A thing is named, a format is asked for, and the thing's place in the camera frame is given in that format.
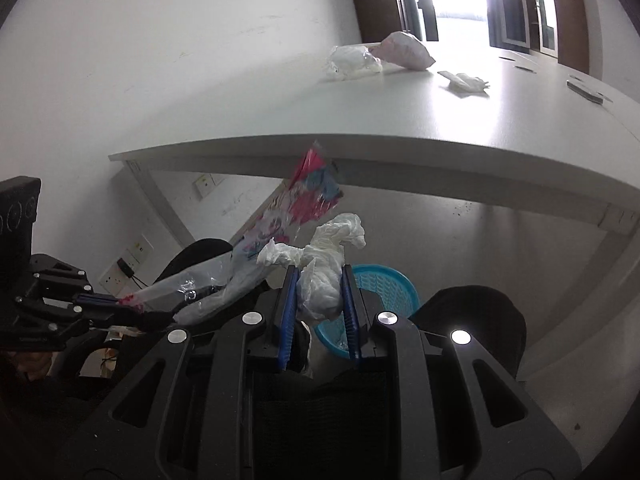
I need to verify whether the white tissue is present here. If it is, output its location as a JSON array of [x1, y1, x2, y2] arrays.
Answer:
[[257, 214, 366, 325], [438, 70, 489, 93]]

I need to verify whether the blue plastic waste basket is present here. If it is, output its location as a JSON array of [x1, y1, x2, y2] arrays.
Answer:
[[314, 264, 421, 359]]

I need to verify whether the white remote control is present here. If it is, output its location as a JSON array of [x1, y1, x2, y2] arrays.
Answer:
[[566, 79, 604, 105]]

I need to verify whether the white red printed plastic bag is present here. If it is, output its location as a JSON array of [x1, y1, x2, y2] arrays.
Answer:
[[326, 44, 383, 80]]

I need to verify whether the brown glass door cabinet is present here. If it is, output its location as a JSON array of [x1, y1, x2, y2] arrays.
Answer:
[[526, 0, 590, 74]]

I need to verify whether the clear plastic bag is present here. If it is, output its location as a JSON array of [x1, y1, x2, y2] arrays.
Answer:
[[369, 32, 435, 72]]

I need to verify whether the pink printed snack wrapper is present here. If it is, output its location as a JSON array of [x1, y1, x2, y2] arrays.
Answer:
[[117, 143, 343, 325]]

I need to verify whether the white table leg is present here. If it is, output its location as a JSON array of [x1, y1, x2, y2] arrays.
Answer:
[[124, 160, 195, 248]]

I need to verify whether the white wall socket panel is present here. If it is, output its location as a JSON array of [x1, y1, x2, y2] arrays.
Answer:
[[100, 234, 154, 297]]

